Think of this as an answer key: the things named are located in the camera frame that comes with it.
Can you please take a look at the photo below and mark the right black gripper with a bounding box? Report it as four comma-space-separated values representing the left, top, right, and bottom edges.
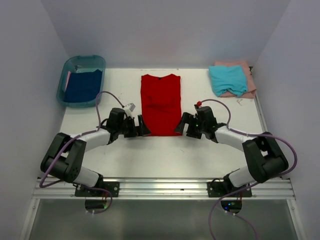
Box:
173, 112, 206, 139

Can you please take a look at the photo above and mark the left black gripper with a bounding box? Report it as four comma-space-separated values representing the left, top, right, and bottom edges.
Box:
117, 114, 150, 138

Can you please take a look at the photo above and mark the red t shirt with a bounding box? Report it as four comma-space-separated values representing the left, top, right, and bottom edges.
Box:
140, 74, 182, 137

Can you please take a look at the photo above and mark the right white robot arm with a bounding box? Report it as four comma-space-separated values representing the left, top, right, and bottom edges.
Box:
174, 106, 289, 197

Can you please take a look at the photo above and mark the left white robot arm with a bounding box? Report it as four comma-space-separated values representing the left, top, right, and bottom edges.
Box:
39, 108, 151, 197

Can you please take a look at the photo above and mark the folded pink t shirt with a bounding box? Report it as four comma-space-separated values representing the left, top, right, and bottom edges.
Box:
214, 60, 257, 99

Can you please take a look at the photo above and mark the folded turquoise t shirt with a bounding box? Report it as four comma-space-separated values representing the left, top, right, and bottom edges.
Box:
208, 65, 248, 97

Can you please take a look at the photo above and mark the dark blue t shirt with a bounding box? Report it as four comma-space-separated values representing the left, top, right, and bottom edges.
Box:
63, 69, 103, 103

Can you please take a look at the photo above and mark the teal plastic bin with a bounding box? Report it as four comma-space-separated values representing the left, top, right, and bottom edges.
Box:
56, 55, 106, 108

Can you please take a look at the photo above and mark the pink paper in bin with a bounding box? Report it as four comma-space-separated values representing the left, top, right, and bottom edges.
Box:
64, 71, 72, 91

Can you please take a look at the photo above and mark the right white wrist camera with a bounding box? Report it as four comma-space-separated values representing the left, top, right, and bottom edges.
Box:
194, 101, 203, 111

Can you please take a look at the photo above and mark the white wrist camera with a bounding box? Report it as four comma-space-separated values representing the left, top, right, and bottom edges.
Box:
123, 103, 136, 118
194, 101, 203, 111

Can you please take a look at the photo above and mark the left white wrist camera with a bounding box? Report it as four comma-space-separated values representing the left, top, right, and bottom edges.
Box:
123, 103, 136, 118

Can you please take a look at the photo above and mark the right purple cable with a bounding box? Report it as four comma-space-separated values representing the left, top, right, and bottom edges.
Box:
199, 98, 299, 240

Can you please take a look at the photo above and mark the purple cable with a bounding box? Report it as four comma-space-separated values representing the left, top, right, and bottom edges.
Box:
199, 98, 299, 240
39, 90, 114, 215

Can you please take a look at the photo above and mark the aluminium mounting rail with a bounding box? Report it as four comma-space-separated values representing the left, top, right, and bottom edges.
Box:
32, 178, 296, 200

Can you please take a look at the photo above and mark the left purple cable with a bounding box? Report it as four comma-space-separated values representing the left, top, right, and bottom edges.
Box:
39, 90, 114, 215

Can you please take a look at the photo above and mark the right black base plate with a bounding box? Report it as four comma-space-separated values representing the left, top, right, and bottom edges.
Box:
206, 178, 253, 198

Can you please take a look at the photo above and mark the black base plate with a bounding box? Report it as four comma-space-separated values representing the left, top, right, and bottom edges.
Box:
206, 178, 253, 198
73, 181, 120, 198

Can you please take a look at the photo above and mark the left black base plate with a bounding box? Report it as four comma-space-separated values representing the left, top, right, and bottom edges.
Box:
73, 181, 120, 198

